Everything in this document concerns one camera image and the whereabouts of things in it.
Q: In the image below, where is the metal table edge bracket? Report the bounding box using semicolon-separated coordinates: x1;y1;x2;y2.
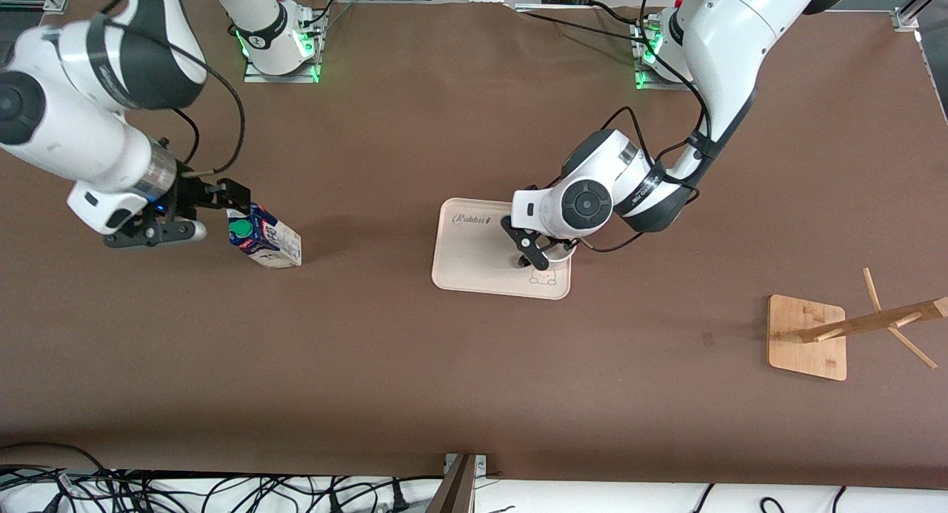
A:
442;452;490;513

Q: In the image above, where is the wooden cup rack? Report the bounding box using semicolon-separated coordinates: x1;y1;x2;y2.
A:
767;267;948;382

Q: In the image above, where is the long black table cable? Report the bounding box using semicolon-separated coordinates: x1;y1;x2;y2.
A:
515;8;656;46

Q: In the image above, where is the blue white milk carton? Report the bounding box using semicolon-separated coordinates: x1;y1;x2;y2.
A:
226;204;303;269

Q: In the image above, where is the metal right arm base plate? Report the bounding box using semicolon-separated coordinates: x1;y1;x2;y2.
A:
243;1;321;84

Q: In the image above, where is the aluminium corner profile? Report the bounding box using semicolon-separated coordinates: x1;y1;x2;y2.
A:
892;0;948;33

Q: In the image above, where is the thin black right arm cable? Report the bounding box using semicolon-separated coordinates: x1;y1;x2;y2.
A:
172;107;201;167

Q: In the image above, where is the cream rabbit print tray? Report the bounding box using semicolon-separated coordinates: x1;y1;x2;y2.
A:
432;197;574;301

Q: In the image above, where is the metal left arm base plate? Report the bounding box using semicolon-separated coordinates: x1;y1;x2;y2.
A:
632;21;697;93

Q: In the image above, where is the white smiley mug black handle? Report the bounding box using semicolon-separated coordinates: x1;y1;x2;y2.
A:
544;241;578;272

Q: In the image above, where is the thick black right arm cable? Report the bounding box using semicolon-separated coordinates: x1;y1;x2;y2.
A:
104;17;247;179

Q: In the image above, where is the short black table cable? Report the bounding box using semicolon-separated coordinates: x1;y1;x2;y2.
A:
589;1;660;29

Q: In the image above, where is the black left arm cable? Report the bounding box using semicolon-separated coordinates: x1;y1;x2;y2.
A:
581;21;734;253

